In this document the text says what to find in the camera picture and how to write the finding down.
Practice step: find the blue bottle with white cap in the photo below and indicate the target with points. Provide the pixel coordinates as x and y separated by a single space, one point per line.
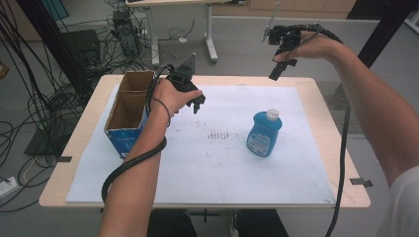
264 135

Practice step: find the person's left leg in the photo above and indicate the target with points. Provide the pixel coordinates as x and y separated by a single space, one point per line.
171 223

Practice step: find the white power strip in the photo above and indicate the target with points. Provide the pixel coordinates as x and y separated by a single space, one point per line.
7 187

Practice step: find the black computer tower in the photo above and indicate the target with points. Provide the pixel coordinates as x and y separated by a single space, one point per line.
126 34

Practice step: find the wooden cabinets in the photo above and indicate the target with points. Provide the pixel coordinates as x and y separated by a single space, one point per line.
296 8

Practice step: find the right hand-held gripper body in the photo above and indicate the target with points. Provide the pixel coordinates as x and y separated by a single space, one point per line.
285 38

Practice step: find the blue cardboard box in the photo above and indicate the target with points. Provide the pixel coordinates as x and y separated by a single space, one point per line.
126 136

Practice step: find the black floor plate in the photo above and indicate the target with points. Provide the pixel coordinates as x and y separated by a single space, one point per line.
42 143

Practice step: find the person's right leg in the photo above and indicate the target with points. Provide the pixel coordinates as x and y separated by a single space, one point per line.
260 225

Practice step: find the black metal post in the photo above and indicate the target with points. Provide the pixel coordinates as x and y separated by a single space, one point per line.
49 39
382 29

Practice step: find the person's left hand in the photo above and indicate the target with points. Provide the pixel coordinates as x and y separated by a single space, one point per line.
169 97

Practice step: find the person's right hand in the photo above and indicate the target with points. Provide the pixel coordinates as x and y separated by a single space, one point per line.
314 46

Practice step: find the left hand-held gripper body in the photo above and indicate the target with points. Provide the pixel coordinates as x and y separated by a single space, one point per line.
182 81

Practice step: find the black tape piece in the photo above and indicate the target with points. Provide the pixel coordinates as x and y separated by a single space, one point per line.
64 159
360 182

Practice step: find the person's leg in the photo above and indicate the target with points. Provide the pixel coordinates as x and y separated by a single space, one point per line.
171 223
260 225

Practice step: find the white desk with legs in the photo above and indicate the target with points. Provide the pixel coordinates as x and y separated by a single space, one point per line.
210 33

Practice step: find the white table mat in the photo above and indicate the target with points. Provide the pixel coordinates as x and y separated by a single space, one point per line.
214 171

